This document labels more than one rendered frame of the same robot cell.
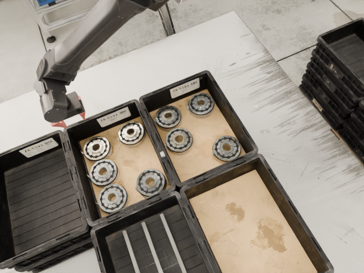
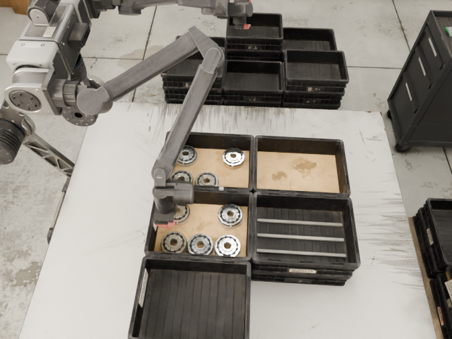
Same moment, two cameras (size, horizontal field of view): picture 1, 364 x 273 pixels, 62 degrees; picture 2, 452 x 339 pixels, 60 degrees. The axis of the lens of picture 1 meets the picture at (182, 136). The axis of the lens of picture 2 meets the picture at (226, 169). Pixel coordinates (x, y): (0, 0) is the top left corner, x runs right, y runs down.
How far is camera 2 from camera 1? 101 cm
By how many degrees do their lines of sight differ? 37
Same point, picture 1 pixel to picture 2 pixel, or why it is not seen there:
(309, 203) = not seen: hidden behind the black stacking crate
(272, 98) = (199, 122)
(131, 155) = (195, 222)
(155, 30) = not seen: outside the picture
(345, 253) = not seen: hidden behind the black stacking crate
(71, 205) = (212, 286)
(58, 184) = (185, 291)
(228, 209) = (276, 179)
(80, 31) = (186, 118)
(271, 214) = (290, 158)
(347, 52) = (181, 71)
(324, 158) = (262, 121)
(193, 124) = (197, 169)
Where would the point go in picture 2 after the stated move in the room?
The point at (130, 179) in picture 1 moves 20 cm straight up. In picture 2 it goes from (216, 231) to (215, 206)
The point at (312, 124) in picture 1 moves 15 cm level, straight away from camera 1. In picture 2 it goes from (235, 113) to (222, 96)
